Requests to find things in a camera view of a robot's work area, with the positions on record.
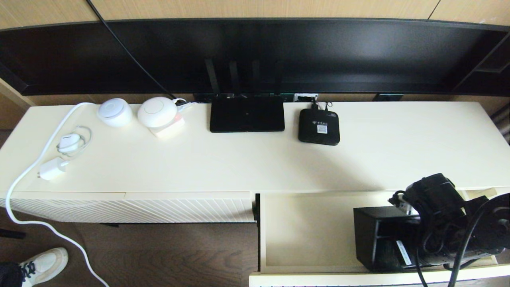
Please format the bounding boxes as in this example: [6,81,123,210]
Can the large white round hub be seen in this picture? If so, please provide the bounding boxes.
[137,97,178,128]

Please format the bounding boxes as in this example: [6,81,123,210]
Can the black router with antennas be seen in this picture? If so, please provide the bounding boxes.
[205,60,285,134]

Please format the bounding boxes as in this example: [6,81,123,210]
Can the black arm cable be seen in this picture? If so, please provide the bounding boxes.
[414,197,510,287]

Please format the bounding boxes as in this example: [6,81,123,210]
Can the white cube power strip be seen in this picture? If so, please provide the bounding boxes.
[151,114,186,139]

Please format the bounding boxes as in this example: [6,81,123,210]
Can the white charger adapter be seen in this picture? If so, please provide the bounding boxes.
[38,157,69,181]

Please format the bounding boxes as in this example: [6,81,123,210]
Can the black flat television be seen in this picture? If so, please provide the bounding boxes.
[0,18,510,97]

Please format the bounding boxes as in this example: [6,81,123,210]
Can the small white dome speaker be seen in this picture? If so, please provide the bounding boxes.
[97,98,134,128]

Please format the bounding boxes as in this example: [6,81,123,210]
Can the dark trouser leg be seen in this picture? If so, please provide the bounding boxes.
[0,262,24,287]

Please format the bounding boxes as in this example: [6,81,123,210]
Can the thick white power cable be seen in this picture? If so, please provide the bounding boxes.
[6,102,110,287]

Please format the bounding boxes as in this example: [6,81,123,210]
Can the white ribbed cabinet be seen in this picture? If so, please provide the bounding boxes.
[0,102,510,228]

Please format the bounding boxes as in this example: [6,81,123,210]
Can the cream ribbed cabinet panel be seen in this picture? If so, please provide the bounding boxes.
[125,192,254,224]

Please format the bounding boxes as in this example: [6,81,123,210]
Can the small white oval charger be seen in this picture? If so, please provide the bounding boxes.
[59,134,82,153]

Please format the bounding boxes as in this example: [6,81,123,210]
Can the black set-top box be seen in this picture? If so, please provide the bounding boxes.
[298,109,341,146]

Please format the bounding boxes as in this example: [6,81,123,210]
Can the black organizer box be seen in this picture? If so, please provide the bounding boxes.
[353,206,424,273]

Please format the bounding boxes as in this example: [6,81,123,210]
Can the black wall cable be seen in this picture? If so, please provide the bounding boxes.
[86,0,178,101]

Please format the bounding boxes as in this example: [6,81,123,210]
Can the white sneaker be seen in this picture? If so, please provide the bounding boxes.
[19,247,69,287]

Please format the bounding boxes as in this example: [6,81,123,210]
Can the grey curtain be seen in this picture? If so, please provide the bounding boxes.
[489,104,510,144]

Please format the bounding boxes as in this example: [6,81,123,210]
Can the cream drawer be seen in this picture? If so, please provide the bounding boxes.
[249,190,510,287]

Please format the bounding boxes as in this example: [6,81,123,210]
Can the white plug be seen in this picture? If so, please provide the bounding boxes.
[175,98,198,112]

